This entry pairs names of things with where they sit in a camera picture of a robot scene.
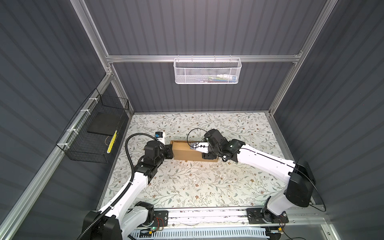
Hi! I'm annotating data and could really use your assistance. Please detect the brown cardboard box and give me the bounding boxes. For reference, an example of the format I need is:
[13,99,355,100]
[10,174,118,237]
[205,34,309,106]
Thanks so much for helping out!
[171,141,219,163]

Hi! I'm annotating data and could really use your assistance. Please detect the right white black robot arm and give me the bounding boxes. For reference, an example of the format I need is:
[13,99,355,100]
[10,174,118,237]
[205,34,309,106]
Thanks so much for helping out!
[192,129,316,217]

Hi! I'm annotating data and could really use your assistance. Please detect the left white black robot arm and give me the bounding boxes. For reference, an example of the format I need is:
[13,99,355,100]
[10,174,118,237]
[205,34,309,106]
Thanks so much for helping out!
[77,137,174,240]

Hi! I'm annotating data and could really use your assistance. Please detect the yellow green striped tool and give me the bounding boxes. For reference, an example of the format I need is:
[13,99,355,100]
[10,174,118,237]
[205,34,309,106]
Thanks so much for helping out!
[107,131,118,154]

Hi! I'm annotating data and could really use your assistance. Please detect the black foam pad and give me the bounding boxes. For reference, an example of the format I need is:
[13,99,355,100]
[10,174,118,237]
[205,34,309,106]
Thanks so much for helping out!
[87,112,120,137]

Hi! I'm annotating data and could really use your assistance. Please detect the markers in white basket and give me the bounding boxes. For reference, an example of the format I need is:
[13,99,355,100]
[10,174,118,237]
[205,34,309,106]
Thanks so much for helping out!
[199,74,238,84]

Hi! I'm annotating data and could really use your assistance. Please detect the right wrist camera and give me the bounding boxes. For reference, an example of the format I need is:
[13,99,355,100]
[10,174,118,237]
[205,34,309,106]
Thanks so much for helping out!
[190,142,210,154]

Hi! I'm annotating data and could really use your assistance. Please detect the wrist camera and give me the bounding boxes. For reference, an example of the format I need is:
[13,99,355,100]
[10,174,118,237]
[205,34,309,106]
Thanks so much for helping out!
[190,142,210,154]
[155,131,166,145]

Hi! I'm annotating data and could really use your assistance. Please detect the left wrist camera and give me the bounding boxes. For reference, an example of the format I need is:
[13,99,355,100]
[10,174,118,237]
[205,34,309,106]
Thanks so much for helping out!
[155,131,166,145]

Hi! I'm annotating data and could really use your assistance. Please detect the left black corrugated cable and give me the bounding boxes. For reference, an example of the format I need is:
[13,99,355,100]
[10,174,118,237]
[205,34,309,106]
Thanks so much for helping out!
[76,132,158,240]

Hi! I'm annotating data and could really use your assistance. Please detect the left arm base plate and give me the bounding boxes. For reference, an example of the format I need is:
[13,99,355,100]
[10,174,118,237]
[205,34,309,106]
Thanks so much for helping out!
[140,210,169,228]

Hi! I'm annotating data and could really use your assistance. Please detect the black wire basket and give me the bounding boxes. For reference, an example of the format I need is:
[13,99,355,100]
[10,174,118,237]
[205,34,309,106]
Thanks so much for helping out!
[57,90,130,164]

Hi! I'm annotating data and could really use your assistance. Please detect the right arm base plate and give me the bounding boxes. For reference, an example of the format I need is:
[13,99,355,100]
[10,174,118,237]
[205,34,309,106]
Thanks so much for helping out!
[246,208,289,224]

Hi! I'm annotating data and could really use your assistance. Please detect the white wire mesh basket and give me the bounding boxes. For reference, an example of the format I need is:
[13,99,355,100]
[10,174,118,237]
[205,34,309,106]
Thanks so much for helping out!
[173,57,242,85]

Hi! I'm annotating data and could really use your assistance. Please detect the white perforated cable tray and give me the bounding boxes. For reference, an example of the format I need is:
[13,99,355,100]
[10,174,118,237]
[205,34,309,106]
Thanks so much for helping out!
[130,227,270,240]

